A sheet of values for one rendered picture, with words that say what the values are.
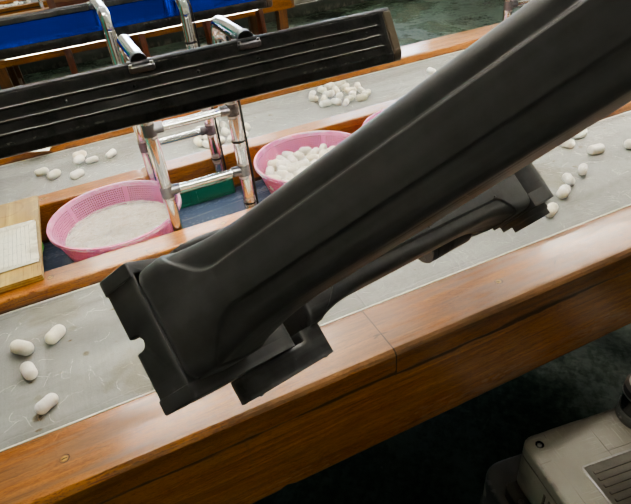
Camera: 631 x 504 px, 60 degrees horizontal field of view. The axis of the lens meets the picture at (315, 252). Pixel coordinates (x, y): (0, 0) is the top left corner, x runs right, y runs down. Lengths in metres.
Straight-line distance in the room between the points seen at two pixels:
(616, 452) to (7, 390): 0.94
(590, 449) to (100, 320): 0.83
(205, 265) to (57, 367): 0.65
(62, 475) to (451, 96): 0.62
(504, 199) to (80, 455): 0.55
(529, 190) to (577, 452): 0.55
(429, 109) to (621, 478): 0.88
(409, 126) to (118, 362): 0.70
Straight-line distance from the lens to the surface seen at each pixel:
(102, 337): 0.91
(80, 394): 0.84
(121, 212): 1.24
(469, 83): 0.21
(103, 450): 0.72
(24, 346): 0.93
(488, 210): 0.54
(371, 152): 0.22
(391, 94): 1.65
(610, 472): 1.04
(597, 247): 0.97
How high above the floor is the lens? 1.30
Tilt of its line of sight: 35 degrees down
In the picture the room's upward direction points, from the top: 7 degrees counter-clockwise
